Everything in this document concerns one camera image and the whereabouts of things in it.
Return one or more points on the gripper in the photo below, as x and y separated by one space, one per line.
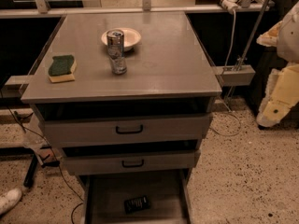
290 37

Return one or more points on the black rxbar chocolate bar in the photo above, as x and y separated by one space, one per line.
136 204

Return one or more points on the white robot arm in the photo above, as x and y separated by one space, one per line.
282 88

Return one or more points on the grey top drawer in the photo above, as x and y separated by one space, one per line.
96 132

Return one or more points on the grey drawer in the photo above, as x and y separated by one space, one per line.
168 196
96 132
129 163

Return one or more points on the grey bottom drawer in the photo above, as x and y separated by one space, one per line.
168 196

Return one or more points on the grey drawer cabinet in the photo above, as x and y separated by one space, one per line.
126 99

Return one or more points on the grey middle drawer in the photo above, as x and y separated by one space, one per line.
129 163

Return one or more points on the silver drink can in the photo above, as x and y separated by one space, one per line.
115 49

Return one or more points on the green yellow sponge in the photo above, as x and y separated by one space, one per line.
62 69

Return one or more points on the black clamp tool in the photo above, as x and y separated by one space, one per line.
45 157

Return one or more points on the white sneaker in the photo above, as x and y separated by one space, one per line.
9 200

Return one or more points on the grey metal side bracket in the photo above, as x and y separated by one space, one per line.
230 77

